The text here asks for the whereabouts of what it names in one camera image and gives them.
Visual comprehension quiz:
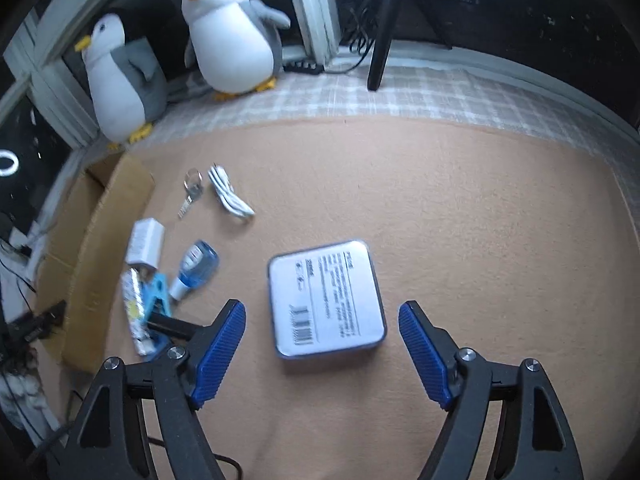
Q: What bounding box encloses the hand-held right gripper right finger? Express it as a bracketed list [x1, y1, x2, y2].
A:
[398, 301, 586, 480]

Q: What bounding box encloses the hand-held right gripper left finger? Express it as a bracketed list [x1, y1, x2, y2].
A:
[47, 299, 247, 480]

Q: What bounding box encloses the blue plastic clip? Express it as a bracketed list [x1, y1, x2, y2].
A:
[140, 272, 173, 321]

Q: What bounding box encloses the blue spray bottle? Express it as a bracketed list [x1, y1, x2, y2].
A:
[169, 240, 220, 302]

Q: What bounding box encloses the white patterned packet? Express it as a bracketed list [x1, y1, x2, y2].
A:
[121, 268, 153, 356]

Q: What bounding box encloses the white charger box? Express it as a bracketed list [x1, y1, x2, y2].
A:
[125, 218, 166, 268]

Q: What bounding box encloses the cardboard box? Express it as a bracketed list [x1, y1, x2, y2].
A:
[37, 154, 157, 373]

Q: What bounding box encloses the white usb cable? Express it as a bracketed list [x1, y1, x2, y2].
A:
[207, 162, 256, 221]

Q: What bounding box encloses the key ring with key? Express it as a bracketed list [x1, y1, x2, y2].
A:
[177, 169, 205, 221]

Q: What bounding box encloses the plaid blanket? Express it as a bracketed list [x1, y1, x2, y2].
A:
[150, 50, 640, 221]

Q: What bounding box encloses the small penguin plush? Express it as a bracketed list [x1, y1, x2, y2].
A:
[75, 13, 168, 146]

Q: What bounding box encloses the black power strip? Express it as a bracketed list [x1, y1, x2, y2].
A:
[282, 59, 325, 75]

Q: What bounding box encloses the black tripod leg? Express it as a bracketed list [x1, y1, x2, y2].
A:
[366, 0, 403, 92]

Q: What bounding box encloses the large penguin plush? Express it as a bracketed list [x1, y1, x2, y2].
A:
[181, 0, 292, 102]

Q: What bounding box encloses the black charging cable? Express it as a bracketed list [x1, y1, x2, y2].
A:
[145, 437, 241, 480]

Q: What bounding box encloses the black cable bundle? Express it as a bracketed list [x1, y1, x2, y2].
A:
[345, 2, 381, 73]

